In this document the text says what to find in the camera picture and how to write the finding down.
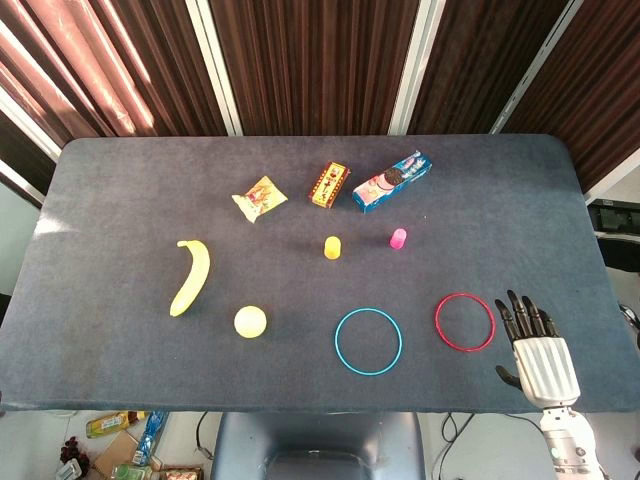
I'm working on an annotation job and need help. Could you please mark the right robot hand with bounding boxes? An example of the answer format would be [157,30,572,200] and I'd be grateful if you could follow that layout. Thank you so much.
[493,289,582,407]

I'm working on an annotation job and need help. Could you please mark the red ring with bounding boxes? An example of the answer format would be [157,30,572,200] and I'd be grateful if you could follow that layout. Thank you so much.
[434,293,497,353]

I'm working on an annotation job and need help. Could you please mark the blue ring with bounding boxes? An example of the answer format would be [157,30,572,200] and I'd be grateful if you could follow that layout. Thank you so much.
[334,307,404,377]

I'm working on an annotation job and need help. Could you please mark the black equipment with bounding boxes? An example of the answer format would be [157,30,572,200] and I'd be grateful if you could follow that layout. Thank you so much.
[587,197,640,274]

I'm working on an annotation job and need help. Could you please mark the blue cookie box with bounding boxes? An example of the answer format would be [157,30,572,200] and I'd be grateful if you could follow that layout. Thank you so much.
[351,150,434,215]

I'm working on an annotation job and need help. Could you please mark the red yellow snack box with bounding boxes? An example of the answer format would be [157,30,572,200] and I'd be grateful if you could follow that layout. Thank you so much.
[309,160,352,209]

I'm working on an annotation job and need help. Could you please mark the yellow ball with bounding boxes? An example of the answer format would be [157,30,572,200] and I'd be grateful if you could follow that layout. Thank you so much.
[233,305,268,340]

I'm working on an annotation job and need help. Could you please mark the yellow snack bag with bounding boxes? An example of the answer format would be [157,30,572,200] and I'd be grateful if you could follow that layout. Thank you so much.
[231,175,289,224]

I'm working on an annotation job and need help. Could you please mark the yellow banana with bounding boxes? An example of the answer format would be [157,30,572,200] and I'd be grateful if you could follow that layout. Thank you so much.
[169,239,212,318]

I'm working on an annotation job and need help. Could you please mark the brown patterned snack box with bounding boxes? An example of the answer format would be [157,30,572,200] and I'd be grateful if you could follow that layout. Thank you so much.
[159,466,205,480]

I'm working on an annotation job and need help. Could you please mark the blue snack package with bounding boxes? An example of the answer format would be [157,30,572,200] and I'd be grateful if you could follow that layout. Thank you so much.
[131,411,169,467]

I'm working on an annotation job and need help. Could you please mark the green bottle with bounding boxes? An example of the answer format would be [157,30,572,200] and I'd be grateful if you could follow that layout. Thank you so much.
[110,463,154,480]

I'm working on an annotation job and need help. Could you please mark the brown cardboard box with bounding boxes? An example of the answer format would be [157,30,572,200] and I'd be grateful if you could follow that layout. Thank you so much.
[92,430,142,480]

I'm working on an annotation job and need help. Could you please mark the yellow drink bottle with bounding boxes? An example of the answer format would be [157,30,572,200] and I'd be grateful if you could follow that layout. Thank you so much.
[85,410,147,440]

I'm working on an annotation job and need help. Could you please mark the dark red grapes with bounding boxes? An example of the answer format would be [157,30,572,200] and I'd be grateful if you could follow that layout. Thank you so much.
[59,436,92,476]

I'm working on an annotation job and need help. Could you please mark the black cable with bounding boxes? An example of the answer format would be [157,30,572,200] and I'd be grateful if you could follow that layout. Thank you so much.
[195,411,215,460]
[430,411,544,480]

